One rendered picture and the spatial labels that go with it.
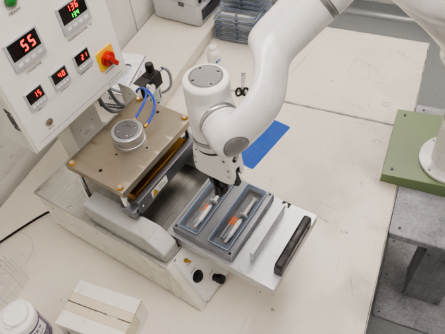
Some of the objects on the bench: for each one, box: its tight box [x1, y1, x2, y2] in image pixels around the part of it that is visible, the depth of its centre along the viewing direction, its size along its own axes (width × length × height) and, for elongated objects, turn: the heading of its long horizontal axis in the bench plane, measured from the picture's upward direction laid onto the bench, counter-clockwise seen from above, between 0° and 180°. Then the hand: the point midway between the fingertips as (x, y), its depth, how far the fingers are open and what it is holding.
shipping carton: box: [55, 280, 149, 334], centre depth 115 cm, size 19×13×9 cm
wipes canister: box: [0, 300, 54, 334], centre depth 113 cm, size 9×9×15 cm
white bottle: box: [207, 44, 221, 66], centre depth 174 cm, size 5×5×14 cm
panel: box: [172, 247, 228, 306], centre depth 122 cm, size 2×30×19 cm, turn 151°
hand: (220, 186), depth 102 cm, fingers closed
